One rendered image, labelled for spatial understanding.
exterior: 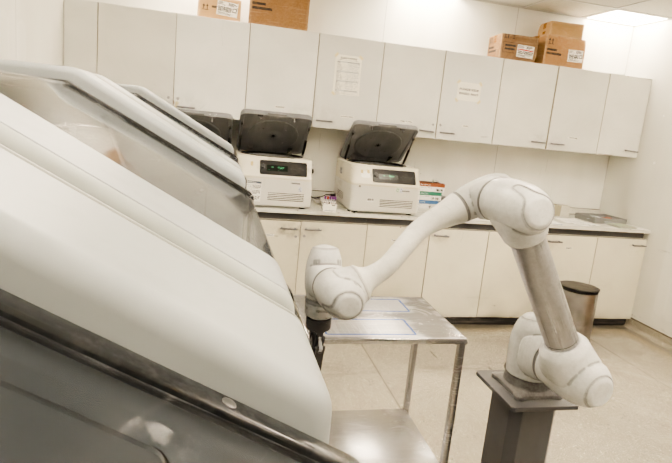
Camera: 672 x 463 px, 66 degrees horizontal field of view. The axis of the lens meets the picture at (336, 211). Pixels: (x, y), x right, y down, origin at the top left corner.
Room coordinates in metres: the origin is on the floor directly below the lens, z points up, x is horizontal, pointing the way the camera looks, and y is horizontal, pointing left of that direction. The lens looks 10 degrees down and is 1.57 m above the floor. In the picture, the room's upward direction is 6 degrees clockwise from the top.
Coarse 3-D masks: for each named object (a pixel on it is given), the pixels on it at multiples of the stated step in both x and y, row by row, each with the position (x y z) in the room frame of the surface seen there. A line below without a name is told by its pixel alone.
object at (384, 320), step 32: (352, 320) 1.90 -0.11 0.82; (384, 320) 1.93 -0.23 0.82; (416, 320) 1.97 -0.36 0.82; (416, 352) 2.24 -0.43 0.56; (352, 416) 2.13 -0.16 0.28; (384, 416) 2.16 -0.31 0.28; (448, 416) 1.83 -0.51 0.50; (352, 448) 1.90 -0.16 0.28; (384, 448) 1.92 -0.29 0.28; (416, 448) 1.94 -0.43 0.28; (448, 448) 1.83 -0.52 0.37
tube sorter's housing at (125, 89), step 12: (120, 84) 1.82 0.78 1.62; (132, 96) 1.19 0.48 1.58; (144, 96) 1.83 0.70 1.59; (156, 96) 1.85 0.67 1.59; (168, 108) 1.85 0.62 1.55; (168, 120) 1.19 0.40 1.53; (180, 120) 1.86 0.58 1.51; (192, 120) 1.88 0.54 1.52; (204, 132) 1.88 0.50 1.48; (204, 144) 1.19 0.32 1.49; (228, 144) 1.91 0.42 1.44; (240, 168) 1.21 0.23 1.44
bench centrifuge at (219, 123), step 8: (184, 112) 3.67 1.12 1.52; (192, 112) 3.68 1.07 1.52; (200, 112) 3.70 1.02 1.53; (208, 112) 3.72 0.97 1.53; (216, 112) 3.74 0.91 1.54; (200, 120) 3.76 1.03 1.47; (208, 120) 3.77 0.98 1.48; (216, 120) 3.77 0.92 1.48; (224, 120) 3.77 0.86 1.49; (232, 120) 3.78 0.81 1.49; (208, 128) 3.86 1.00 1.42; (216, 128) 3.86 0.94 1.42; (224, 128) 3.87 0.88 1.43; (224, 136) 3.97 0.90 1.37
